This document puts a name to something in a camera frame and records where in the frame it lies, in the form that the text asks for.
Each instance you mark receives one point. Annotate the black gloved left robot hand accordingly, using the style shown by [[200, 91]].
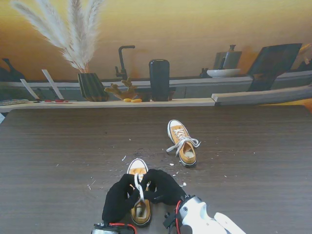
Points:
[[117, 200]]

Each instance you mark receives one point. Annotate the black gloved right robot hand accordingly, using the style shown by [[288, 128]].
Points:
[[165, 187]]

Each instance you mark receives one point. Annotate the yellow canvas sneaker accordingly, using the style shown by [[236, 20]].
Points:
[[141, 217], [189, 158]]

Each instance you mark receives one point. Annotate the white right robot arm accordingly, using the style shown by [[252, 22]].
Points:
[[204, 217]]

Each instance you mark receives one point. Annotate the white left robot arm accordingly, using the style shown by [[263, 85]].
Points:
[[109, 229]]

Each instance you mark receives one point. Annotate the small yellow lemon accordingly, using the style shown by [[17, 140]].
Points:
[[126, 100], [136, 100]]

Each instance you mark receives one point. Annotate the tall black cylindrical container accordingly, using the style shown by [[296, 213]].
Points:
[[159, 80]]

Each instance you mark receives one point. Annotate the dark ribbed vase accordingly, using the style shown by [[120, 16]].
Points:
[[91, 86]]

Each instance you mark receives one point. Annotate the white shallow bowl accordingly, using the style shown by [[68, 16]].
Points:
[[223, 73]]

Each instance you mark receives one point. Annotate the grey wooden plank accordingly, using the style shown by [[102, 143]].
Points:
[[256, 96]]

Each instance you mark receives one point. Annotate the black kitchen faucet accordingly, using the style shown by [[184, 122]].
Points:
[[121, 63]]

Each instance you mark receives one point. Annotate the long white slanted strip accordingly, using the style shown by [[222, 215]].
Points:
[[52, 84]]

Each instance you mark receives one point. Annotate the short white slanted strip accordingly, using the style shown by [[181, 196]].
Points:
[[29, 89]]

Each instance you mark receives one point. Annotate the metal grid rack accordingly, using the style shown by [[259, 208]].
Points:
[[13, 102]]

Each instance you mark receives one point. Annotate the grey metal pitcher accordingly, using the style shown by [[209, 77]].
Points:
[[231, 59]]

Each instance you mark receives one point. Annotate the pale pampas grass plumes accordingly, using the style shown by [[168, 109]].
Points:
[[78, 48]]

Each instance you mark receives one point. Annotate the dark tilted panel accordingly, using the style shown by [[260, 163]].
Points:
[[275, 58]]

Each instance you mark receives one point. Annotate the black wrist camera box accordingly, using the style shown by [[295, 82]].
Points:
[[169, 220]]

